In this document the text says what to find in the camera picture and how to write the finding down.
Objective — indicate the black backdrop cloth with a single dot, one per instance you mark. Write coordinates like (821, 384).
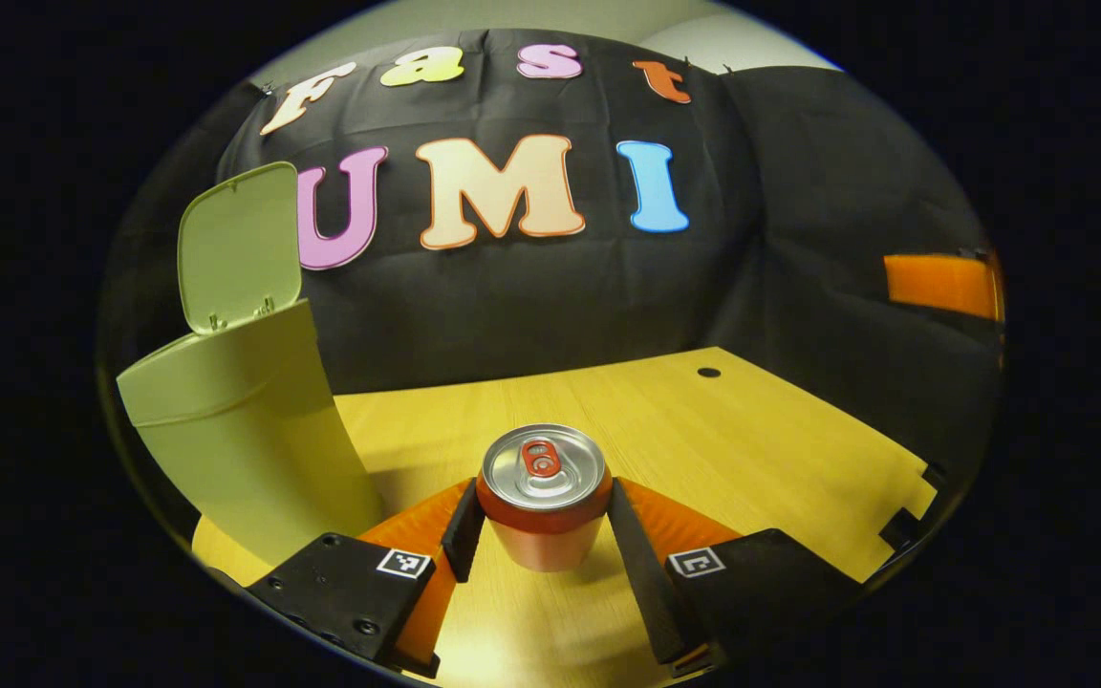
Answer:
(799, 191)

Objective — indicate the green desktop garbage bin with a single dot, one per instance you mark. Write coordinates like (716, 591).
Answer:
(245, 440)

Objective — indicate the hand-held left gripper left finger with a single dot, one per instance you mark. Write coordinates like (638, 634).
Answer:
(463, 535)

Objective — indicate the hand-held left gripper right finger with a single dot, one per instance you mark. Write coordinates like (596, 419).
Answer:
(641, 573)

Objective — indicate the wooden desktop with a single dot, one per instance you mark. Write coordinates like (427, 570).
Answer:
(703, 430)

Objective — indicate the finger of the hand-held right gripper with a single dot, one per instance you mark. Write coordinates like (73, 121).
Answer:
(938, 282)

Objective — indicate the red pop can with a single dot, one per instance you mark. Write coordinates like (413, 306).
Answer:
(543, 516)

